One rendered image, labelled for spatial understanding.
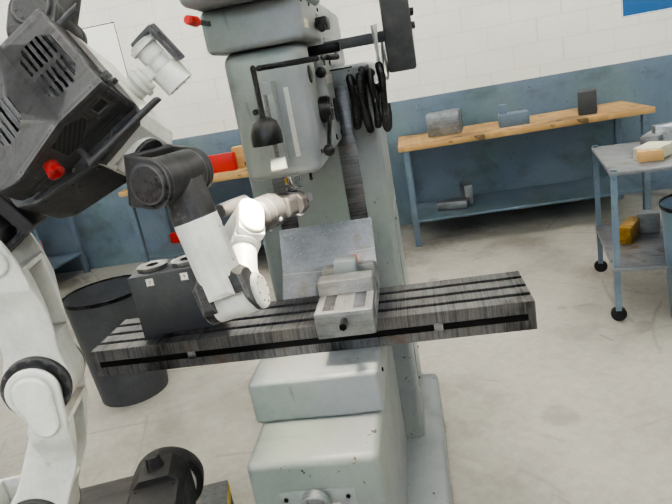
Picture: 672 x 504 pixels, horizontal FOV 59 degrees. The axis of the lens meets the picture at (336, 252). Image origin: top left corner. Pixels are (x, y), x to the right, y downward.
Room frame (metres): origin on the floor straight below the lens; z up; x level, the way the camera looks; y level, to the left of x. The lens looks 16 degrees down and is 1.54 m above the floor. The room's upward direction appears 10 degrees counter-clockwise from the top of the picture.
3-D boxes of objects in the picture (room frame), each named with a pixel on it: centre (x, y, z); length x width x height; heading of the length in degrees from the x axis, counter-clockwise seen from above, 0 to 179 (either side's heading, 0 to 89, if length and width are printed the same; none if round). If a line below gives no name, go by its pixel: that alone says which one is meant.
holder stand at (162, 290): (1.67, 0.48, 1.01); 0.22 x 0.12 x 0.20; 89
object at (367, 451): (1.57, 0.08, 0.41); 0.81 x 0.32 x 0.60; 171
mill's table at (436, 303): (1.60, 0.12, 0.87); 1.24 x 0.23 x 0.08; 81
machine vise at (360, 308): (1.55, -0.02, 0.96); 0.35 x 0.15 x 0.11; 171
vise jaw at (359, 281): (1.52, -0.01, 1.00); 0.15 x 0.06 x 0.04; 81
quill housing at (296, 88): (1.60, 0.08, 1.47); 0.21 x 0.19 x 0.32; 81
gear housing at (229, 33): (1.64, 0.07, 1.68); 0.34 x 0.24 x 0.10; 171
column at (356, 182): (2.20, -0.02, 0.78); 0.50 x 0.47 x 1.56; 171
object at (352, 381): (1.59, 0.08, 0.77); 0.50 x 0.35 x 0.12; 171
